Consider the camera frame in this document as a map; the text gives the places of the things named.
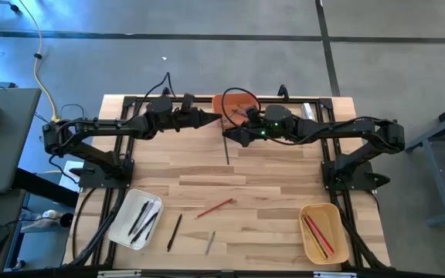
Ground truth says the silver metal bracket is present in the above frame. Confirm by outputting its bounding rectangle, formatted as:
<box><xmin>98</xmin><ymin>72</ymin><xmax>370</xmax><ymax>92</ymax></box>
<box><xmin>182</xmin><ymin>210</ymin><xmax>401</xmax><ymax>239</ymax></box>
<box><xmin>314</xmin><ymin>271</ymin><xmax>358</xmax><ymax>278</ymax></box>
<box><xmin>97</xmin><ymin>270</ymin><xmax>143</xmax><ymax>278</ymax></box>

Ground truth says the orange plastic bin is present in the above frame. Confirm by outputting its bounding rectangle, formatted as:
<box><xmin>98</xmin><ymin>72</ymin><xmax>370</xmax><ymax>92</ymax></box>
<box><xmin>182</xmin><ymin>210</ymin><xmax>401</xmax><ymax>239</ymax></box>
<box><xmin>211</xmin><ymin>92</ymin><xmax>262</xmax><ymax>128</ymax></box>

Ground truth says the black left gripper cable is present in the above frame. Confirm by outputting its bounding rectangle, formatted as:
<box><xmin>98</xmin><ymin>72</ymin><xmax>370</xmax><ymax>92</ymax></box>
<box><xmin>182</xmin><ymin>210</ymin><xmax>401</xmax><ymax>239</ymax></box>
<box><xmin>131</xmin><ymin>71</ymin><xmax>178</xmax><ymax>117</ymax></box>

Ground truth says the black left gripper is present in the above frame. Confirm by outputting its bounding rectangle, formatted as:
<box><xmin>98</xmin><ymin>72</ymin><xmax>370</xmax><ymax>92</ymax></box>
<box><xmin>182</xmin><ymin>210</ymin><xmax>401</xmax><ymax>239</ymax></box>
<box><xmin>172</xmin><ymin>93</ymin><xmax>223</xmax><ymax>131</ymax></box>

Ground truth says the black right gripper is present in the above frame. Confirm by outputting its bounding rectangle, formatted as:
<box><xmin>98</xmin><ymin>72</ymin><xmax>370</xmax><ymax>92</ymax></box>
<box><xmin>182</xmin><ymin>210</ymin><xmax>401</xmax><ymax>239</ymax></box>
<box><xmin>222</xmin><ymin>107</ymin><xmax>285</xmax><ymax>148</ymax></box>

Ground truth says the yellow floor cable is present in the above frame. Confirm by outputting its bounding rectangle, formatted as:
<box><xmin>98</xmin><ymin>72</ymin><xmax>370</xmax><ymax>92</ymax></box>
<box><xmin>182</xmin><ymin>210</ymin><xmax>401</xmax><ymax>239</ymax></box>
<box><xmin>16</xmin><ymin>0</ymin><xmax>64</xmax><ymax>131</ymax></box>

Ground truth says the white plastic bin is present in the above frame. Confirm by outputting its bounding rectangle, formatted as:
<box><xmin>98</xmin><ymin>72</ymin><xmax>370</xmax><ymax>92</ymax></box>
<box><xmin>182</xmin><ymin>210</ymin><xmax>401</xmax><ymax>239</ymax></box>
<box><xmin>107</xmin><ymin>188</ymin><xmax>165</xmax><ymax>251</ymax></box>

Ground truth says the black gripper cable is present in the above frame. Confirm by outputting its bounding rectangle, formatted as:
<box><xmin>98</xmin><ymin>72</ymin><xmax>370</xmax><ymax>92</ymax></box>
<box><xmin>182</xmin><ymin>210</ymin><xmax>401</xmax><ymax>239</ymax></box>
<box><xmin>221</xmin><ymin>86</ymin><xmax>263</xmax><ymax>131</ymax></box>
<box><xmin>131</xmin><ymin>71</ymin><xmax>178</xmax><ymax>117</ymax></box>

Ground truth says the pink pencil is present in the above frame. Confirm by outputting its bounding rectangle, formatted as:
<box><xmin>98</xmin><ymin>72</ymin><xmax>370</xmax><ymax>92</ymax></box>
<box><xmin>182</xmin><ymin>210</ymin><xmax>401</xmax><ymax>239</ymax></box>
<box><xmin>304</xmin><ymin>215</ymin><xmax>334</xmax><ymax>258</ymax></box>

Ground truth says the red pencil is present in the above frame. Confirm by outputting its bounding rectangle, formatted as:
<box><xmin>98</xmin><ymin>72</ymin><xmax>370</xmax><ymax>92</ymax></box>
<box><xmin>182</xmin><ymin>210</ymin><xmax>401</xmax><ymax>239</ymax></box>
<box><xmin>306</xmin><ymin>214</ymin><xmax>336</xmax><ymax>256</ymax></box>
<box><xmin>194</xmin><ymin>197</ymin><xmax>235</xmax><ymax>220</ymax></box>

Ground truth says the white paper sheet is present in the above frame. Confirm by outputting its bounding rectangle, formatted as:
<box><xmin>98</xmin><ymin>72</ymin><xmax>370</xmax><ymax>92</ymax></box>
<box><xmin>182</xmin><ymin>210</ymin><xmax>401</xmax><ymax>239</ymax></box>
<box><xmin>59</xmin><ymin>160</ymin><xmax>85</xmax><ymax>193</ymax></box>

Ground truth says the blue-grey metal table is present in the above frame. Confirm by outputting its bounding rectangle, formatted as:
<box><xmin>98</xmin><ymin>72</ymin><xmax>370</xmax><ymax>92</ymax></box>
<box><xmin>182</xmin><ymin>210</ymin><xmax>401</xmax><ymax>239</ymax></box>
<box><xmin>402</xmin><ymin>96</ymin><xmax>445</xmax><ymax>227</ymax></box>

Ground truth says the black aluminium table frame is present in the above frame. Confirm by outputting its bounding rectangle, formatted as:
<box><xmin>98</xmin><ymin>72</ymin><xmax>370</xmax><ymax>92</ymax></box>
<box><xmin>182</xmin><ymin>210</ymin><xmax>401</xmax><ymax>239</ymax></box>
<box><xmin>67</xmin><ymin>95</ymin><xmax>392</xmax><ymax>271</ymax></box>

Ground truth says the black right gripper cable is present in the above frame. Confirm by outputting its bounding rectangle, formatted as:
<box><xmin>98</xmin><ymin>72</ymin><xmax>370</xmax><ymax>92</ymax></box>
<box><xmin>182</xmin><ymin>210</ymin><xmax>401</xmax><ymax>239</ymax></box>
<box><xmin>221</xmin><ymin>86</ymin><xmax>263</xmax><ymax>131</ymax></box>

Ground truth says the grey desk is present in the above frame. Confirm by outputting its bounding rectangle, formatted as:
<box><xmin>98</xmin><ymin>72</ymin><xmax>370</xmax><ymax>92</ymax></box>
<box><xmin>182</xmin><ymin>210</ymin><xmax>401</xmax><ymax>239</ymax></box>
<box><xmin>0</xmin><ymin>87</ymin><xmax>42</xmax><ymax>273</ymax></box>

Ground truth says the black rig base beam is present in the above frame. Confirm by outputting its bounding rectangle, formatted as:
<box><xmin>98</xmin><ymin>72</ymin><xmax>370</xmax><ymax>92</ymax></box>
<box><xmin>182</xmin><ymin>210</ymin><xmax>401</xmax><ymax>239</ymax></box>
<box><xmin>12</xmin><ymin>168</ymin><xmax>80</xmax><ymax>209</ymax></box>

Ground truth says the green pencil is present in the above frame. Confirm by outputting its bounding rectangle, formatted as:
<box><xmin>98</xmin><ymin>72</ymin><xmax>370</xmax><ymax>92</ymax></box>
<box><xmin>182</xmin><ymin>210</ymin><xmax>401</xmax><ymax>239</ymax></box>
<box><xmin>301</xmin><ymin>216</ymin><xmax>329</xmax><ymax>260</ymax></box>

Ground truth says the yellow plastic bin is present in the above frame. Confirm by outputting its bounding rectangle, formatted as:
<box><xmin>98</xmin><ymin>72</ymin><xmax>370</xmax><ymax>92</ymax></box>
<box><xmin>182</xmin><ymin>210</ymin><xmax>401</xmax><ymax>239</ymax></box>
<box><xmin>298</xmin><ymin>202</ymin><xmax>351</xmax><ymax>266</ymax></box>

